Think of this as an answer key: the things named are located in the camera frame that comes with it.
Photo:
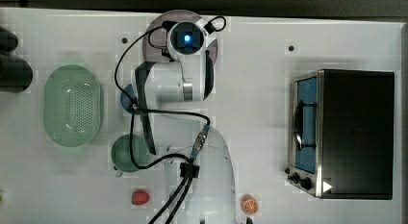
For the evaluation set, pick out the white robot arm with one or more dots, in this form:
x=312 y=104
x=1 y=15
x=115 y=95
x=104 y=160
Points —
x=200 y=182

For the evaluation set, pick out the grey round plate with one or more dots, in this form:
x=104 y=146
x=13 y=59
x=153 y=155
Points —
x=154 y=46

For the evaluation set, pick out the blue small bowl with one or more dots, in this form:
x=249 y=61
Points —
x=128 y=100

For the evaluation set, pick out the green cup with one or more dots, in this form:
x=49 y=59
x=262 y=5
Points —
x=125 y=147

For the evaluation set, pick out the orange slice toy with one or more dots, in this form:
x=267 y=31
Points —
x=249 y=204

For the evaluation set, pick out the red strawberry toy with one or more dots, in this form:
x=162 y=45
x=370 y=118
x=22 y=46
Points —
x=140 y=197

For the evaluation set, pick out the green perforated colander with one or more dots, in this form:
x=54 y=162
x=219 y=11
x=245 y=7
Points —
x=72 y=113

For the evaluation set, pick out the black toaster oven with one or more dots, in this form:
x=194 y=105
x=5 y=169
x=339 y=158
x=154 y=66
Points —
x=343 y=134

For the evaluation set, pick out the black object at left edge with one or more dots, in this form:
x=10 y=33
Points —
x=16 y=75

